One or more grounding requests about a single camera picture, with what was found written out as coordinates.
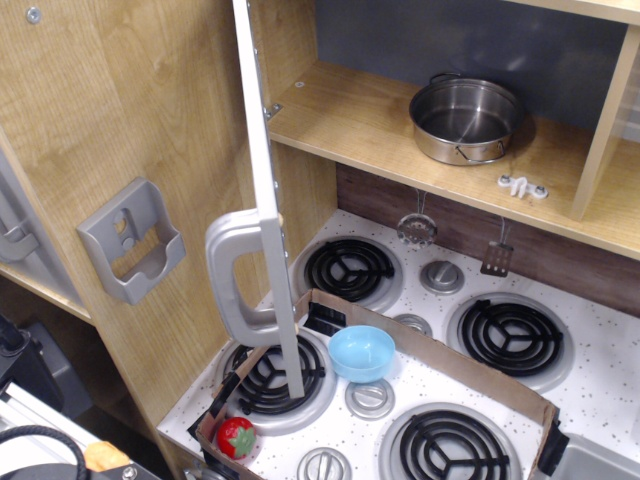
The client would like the grey microwave door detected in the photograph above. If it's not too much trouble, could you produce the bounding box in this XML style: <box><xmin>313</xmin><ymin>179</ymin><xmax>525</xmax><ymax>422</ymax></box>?
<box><xmin>205</xmin><ymin>1</ymin><xmax>305</xmax><ymax>398</ymax></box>

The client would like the back left black burner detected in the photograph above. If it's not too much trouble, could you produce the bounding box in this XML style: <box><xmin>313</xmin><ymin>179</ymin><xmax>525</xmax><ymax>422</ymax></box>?
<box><xmin>291</xmin><ymin>236</ymin><xmax>404</xmax><ymax>313</ymax></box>

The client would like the black burner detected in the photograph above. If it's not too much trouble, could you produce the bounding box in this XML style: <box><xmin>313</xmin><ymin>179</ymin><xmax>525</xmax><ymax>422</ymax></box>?
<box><xmin>226</xmin><ymin>328</ymin><xmax>337</xmax><ymax>436</ymax></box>
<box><xmin>291</xmin><ymin>236</ymin><xmax>404</xmax><ymax>313</ymax></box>
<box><xmin>378</xmin><ymin>402</ymin><xmax>523</xmax><ymax>480</ymax></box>
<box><xmin>446</xmin><ymin>292</ymin><xmax>575</xmax><ymax>394</ymax></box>

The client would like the hanging toy skimmer ladle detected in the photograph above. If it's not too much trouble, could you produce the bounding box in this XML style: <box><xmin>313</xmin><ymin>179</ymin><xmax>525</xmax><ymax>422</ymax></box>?
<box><xmin>396</xmin><ymin>190</ymin><xmax>438</xmax><ymax>249</ymax></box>

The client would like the light blue plastic bowl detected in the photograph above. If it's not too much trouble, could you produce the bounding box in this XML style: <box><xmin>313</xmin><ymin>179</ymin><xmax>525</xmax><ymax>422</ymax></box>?
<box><xmin>328</xmin><ymin>325</ymin><xmax>396</xmax><ymax>383</ymax></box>

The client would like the grey stove knob middle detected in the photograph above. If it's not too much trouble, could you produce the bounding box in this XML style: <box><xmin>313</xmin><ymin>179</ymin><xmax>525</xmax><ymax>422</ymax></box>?
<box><xmin>393</xmin><ymin>313</ymin><xmax>433</xmax><ymax>337</ymax></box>

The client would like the grey stove knob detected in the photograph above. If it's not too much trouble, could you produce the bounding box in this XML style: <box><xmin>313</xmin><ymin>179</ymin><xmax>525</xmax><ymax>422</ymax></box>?
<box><xmin>393</xmin><ymin>313</ymin><xmax>433</xmax><ymax>337</ymax></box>
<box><xmin>345</xmin><ymin>379</ymin><xmax>395</xmax><ymax>420</ymax></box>
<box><xmin>420</xmin><ymin>260</ymin><xmax>465</xmax><ymax>295</ymax></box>
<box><xmin>297</xmin><ymin>447</ymin><xmax>352</xmax><ymax>480</ymax></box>

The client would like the grey stove knob back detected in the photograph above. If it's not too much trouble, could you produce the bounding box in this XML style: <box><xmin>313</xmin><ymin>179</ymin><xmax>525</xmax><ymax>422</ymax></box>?
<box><xmin>420</xmin><ymin>260</ymin><xmax>465</xmax><ymax>295</ymax></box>

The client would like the brown cardboard barrier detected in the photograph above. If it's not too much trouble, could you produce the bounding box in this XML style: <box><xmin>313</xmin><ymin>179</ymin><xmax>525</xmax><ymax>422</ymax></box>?
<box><xmin>188</xmin><ymin>290</ymin><xmax>563</xmax><ymax>479</ymax></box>

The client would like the front left black burner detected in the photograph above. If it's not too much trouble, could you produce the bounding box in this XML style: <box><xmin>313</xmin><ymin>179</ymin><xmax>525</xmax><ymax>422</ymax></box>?
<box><xmin>226</xmin><ymin>328</ymin><xmax>337</xmax><ymax>436</ymax></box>

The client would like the grey stove knob centre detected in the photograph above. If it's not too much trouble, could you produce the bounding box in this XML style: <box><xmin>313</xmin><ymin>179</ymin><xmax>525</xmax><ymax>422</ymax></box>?
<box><xmin>345</xmin><ymin>379</ymin><xmax>395</xmax><ymax>420</ymax></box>

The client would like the hanging toy spatula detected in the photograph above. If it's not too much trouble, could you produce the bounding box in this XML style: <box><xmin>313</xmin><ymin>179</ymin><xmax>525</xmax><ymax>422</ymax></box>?
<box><xmin>480</xmin><ymin>218</ymin><xmax>514</xmax><ymax>278</ymax></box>

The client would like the stainless steel pot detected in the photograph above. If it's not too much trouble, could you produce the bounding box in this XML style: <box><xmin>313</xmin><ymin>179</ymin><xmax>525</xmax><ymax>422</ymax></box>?
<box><xmin>409</xmin><ymin>74</ymin><xmax>525</xmax><ymax>166</ymax></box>

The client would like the white door latch clip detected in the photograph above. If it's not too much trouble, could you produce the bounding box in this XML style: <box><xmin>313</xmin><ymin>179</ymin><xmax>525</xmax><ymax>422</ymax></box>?
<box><xmin>497</xmin><ymin>174</ymin><xmax>549</xmax><ymax>200</ymax></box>

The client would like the red toy strawberry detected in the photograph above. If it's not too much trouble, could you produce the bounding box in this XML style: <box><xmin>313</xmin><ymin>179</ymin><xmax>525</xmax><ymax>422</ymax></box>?
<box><xmin>216</xmin><ymin>417</ymin><xmax>257</xmax><ymax>460</ymax></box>

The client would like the back right black burner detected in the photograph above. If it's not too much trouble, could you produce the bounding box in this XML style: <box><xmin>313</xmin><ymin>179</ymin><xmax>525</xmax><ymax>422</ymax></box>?
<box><xmin>446</xmin><ymin>292</ymin><xmax>575</xmax><ymax>394</ymax></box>

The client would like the grey stove knob front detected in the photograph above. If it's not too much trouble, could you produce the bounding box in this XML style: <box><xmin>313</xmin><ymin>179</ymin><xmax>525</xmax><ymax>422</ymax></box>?
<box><xmin>297</xmin><ymin>447</ymin><xmax>352</xmax><ymax>480</ymax></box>

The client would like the front right black burner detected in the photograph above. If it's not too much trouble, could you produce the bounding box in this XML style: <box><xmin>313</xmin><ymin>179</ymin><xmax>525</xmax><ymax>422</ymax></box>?
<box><xmin>378</xmin><ymin>402</ymin><xmax>523</xmax><ymax>480</ymax></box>

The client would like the grey sink basin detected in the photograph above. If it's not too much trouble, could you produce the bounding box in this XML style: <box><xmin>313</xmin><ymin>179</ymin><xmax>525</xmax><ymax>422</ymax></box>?
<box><xmin>533</xmin><ymin>434</ymin><xmax>639</xmax><ymax>480</ymax></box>

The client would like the grey wall phone holder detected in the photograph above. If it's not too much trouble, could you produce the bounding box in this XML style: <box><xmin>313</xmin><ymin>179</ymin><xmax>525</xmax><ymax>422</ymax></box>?
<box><xmin>76</xmin><ymin>177</ymin><xmax>186</xmax><ymax>305</ymax></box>

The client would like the grey cabinet door handle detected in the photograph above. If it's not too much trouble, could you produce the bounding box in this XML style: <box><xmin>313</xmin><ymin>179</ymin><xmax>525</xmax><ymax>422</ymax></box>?
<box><xmin>0</xmin><ymin>226</ymin><xmax>40</xmax><ymax>263</ymax></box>

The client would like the black braided cable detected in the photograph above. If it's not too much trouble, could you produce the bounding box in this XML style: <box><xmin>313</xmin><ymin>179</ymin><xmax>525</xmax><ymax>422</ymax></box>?
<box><xmin>0</xmin><ymin>425</ymin><xmax>89</xmax><ymax>480</ymax></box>

